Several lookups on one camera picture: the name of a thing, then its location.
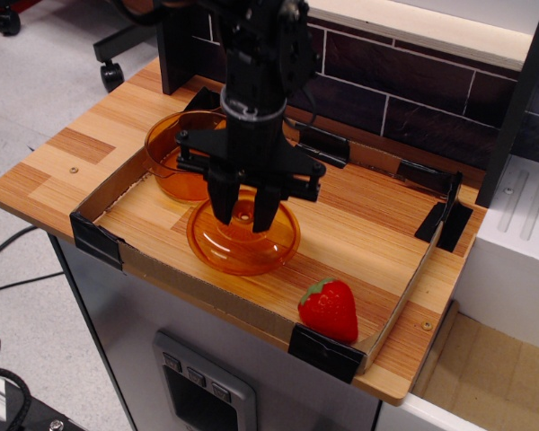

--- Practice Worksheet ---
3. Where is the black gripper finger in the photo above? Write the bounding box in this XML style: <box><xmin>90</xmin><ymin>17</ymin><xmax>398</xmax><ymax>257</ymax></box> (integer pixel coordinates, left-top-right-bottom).
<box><xmin>252</xmin><ymin>186</ymin><xmax>280</xmax><ymax>233</ymax></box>
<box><xmin>208</xmin><ymin>169</ymin><xmax>240</xmax><ymax>224</ymax></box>

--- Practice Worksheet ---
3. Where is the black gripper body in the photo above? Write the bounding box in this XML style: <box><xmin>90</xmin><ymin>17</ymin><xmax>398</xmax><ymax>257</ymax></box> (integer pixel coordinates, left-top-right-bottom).
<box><xmin>175</xmin><ymin>116</ymin><xmax>326</xmax><ymax>202</ymax></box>

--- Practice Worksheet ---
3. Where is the amber glass pot lid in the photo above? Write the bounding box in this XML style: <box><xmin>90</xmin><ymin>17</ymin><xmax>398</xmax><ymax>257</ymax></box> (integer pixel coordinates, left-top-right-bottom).
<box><xmin>186</xmin><ymin>189</ymin><xmax>301</xmax><ymax>276</ymax></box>

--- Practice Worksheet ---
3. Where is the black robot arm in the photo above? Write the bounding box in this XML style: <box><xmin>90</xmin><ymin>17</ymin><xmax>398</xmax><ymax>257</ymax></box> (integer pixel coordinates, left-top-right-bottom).
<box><xmin>176</xmin><ymin>1</ymin><xmax>325</xmax><ymax>233</ymax></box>

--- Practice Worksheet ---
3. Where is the red toy strawberry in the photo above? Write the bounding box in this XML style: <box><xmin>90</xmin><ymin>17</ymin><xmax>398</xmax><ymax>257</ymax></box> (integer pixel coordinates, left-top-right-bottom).
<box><xmin>297</xmin><ymin>278</ymin><xmax>358</xmax><ymax>344</ymax></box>

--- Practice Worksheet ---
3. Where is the dark shelf upright left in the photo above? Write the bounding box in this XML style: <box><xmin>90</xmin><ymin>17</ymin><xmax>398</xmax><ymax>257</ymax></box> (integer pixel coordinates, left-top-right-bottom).
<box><xmin>156</xmin><ymin>3</ymin><xmax>226</xmax><ymax>94</ymax></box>

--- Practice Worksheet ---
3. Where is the dark shelf upright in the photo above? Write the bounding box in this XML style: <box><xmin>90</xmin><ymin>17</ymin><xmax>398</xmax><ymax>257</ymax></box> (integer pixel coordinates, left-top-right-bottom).
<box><xmin>475</xmin><ymin>23</ymin><xmax>539</xmax><ymax>208</ymax></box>
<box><xmin>156</xmin><ymin>3</ymin><xmax>226</xmax><ymax>94</ymax></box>

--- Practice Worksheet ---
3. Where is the black caster wheel base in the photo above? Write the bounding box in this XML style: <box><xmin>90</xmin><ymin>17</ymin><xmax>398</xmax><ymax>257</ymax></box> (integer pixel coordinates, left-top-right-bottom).
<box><xmin>93</xmin><ymin>24</ymin><xmax>156</xmax><ymax>92</ymax></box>

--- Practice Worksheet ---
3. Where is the cardboard fence with black tape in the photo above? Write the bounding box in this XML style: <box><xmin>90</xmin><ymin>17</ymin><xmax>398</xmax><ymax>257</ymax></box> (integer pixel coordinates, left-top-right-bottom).
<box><xmin>69</xmin><ymin>86</ymin><xmax>474</xmax><ymax>385</ymax></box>

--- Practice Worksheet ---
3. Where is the light wooden shelf board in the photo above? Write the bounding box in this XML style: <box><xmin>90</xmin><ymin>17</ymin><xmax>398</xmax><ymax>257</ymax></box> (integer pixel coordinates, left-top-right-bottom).
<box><xmin>309</xmin><ymin>0</ymin><xmax>533</xmax><ymax>71</ymax></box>

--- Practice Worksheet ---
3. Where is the grey control panel with buttons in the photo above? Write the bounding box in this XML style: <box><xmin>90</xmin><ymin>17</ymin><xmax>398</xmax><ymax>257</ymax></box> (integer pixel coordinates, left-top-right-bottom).
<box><xmin>153</xmin><ymin>331</ymin><xmax>258</xmax><ymax>431</ymax></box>

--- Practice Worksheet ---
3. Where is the white sink drainboard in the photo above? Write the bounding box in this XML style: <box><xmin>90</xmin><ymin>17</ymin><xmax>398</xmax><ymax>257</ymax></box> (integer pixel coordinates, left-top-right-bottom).
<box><xmin>479</xmin><ymin>156</ymin><xmax>539</xmax><ymax>260</ymax></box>

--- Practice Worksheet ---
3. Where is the black caster wheel top left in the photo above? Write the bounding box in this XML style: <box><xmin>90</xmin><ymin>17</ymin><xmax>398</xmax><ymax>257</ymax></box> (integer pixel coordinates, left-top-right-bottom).
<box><xmin>0</xmin><ymin>0</ymin><xmax>22</xmax><ymax>37</ymax></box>

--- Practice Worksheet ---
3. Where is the dark shelf upright right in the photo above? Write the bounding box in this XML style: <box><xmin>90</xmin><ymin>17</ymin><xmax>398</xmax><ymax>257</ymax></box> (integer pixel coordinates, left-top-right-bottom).
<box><xmin>475</xmin><ymin>23</ymin><xmax>539</xmax><ymax>208</ymax></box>

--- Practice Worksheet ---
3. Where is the black floor cable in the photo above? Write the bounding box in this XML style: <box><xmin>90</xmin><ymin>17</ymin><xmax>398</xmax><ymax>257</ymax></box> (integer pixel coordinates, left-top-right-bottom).
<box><xmin>0</xmin><ymin>224</ymin><xmax>66</xmax><ymax>363</ymax></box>

